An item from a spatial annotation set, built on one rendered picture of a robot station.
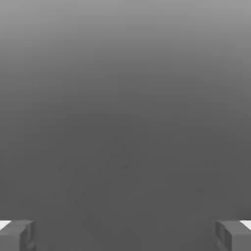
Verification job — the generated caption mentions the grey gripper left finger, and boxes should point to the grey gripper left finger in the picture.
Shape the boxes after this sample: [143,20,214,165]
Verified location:
[0,219,37,251]

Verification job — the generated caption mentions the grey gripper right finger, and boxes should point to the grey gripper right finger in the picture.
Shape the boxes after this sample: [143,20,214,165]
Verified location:
[214,219,251,251]

